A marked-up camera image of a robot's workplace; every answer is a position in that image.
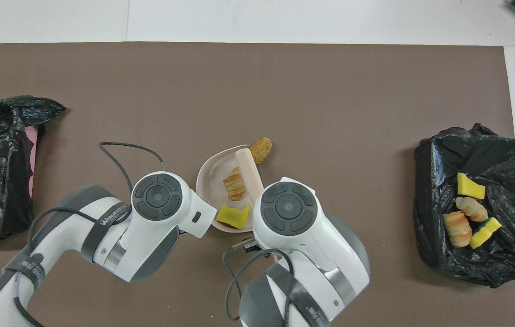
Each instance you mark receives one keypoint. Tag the beige brush black bristles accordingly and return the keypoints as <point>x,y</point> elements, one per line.
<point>248,172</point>

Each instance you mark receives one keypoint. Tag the yellow sponge piece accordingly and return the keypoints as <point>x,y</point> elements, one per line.
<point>468,186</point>
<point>484,234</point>
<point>232,217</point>

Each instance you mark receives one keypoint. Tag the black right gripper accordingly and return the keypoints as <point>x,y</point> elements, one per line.
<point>248,246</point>

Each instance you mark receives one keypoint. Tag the pale bread chunk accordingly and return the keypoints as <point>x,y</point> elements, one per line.
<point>473,209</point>

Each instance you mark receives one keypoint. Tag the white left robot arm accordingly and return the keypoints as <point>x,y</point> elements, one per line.
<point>148,227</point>

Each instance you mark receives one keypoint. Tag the brown bread roll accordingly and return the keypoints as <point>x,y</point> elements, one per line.
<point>262,149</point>

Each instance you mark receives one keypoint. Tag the beige plastic dustpan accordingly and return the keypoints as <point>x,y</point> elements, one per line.
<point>214,181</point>

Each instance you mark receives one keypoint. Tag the brown table mat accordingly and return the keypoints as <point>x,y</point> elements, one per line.
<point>257,81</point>

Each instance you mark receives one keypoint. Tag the orange striped croissant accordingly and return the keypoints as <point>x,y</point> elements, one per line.
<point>234,186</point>
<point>458,229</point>

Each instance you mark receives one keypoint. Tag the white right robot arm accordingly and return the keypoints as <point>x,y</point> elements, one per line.
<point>289,209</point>

